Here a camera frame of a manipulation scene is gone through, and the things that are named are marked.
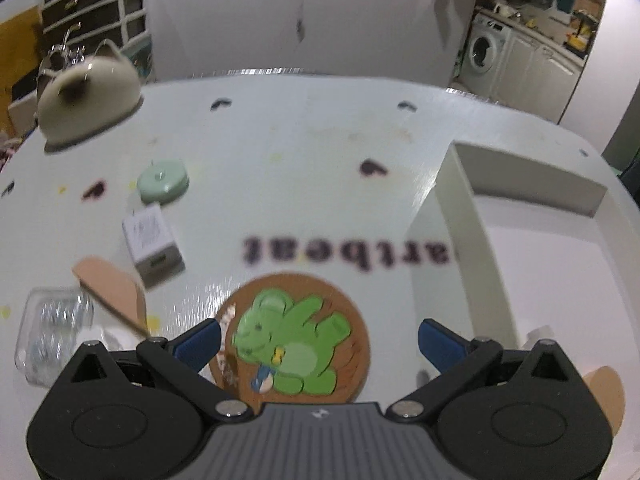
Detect silver metal ornament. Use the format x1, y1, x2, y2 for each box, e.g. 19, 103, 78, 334
42, 30, 89, 72

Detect white cat-shaped ceramic ornament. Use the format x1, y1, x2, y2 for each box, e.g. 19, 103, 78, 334
37, 39, 144, 147

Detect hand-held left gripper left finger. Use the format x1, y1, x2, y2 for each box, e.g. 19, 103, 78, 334
54, 318, 254, 419

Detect white washing machine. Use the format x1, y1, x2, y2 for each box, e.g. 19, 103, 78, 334
459, 13, 516, 100

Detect round green bear coaster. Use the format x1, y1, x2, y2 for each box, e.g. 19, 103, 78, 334
206, 273, 371, 404

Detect yellow-brown cardboard panel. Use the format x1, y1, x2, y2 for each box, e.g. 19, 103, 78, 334
0, 6, 46, 106

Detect peach adhesive bandage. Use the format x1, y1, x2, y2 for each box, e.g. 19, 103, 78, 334
584, 365, 628, 436
71, 256, 151, 337

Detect clear plastic box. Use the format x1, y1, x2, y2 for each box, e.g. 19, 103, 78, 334
14, 287, 96, 387

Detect dark drawer cabinet white frame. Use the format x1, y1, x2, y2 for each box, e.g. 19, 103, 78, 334
41, 0, 153, 83

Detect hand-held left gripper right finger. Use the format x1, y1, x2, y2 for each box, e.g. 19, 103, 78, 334
386, 317, 594, 419

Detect round green tape measure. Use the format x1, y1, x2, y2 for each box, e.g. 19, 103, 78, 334
137, 158, 191, 205

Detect white kitchen cabinets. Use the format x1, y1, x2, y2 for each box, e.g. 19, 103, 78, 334
492, 20, 586, 123

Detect white rectangular tray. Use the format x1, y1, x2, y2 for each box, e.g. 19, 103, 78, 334
407, 141, 630, 361

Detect white charger adapter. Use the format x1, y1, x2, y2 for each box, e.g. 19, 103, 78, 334
121, 203, 186, 287

